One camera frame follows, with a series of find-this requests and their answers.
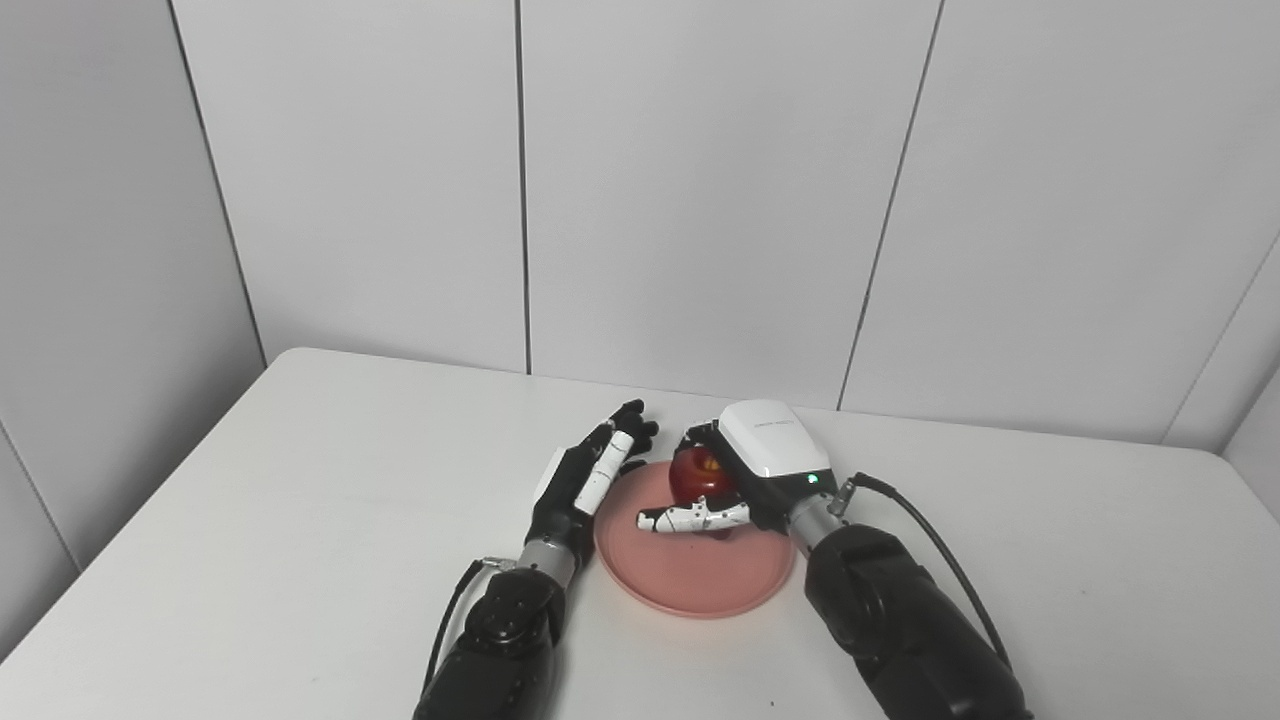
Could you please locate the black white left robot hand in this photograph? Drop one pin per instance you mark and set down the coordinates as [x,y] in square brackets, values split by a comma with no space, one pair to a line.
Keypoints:
[555,505]

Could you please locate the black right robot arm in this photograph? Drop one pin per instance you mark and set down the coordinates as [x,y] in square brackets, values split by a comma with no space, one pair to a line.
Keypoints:
[900,620]

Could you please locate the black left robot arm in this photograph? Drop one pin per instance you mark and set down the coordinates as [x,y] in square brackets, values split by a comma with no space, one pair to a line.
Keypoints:
[500,640]

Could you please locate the red apple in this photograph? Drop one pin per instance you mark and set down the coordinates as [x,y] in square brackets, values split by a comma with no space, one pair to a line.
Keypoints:
[695,480]

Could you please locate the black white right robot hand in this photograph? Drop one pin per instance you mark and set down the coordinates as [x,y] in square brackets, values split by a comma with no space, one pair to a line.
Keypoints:
[775,440]

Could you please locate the pink plastic plate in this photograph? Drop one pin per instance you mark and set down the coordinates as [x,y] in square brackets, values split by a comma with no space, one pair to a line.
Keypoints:
[690,575]

